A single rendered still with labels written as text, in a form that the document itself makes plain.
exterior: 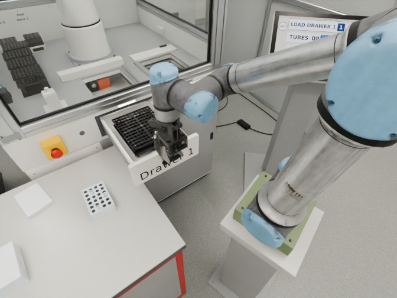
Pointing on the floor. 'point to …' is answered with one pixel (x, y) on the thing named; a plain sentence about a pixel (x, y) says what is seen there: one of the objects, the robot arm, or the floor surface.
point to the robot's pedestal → (257, 258)
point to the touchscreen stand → (285, 130)
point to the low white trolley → (94, 237)
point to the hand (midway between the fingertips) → (169, 156)
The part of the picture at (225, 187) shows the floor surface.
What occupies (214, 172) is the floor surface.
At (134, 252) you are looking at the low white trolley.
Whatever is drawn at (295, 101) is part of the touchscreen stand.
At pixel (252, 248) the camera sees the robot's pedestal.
